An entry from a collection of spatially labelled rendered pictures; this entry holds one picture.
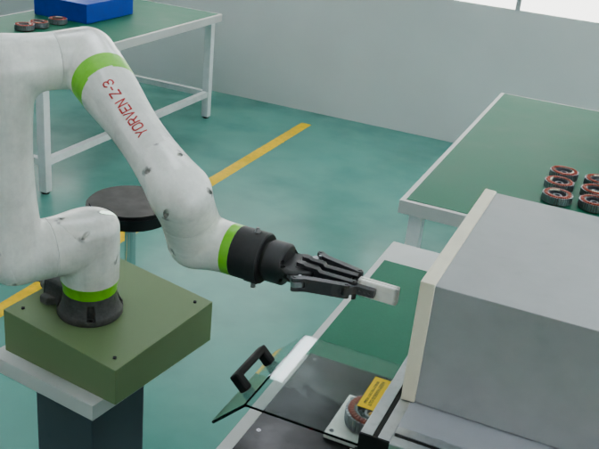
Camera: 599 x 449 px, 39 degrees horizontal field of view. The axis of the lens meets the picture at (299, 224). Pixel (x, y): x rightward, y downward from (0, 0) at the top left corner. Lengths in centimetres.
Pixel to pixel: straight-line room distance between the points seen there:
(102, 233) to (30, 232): 15
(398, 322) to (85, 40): 110
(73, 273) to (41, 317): 16
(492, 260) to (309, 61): 527
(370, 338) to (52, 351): 78
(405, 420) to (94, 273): 86
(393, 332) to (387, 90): 427
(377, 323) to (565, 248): 90
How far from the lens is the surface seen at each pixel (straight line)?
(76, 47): 169
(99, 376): 188
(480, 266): 131
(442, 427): 129
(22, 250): 180
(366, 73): 637
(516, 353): 124
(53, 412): 212
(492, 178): 341
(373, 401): 140
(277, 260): 144
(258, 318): 367
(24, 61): 165
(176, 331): 196
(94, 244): 185
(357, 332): 219
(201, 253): 148
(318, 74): 651
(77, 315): 195
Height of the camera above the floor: 187
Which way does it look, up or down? 24 degrees down
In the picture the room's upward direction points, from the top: 6 degrees clockwise
